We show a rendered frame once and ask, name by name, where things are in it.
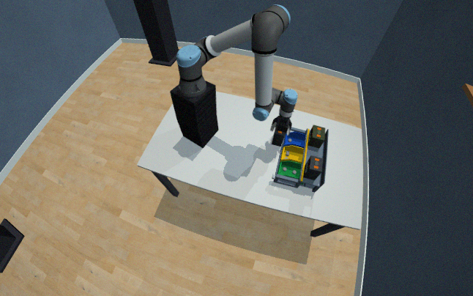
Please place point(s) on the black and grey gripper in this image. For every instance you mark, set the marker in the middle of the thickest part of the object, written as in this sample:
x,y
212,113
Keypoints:
x,y
283,126

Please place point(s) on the green open bin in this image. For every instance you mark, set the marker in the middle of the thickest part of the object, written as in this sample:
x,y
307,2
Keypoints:
x,y
290,165

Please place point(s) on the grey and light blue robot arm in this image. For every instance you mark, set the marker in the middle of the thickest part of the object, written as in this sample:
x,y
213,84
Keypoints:
x,y
264,30

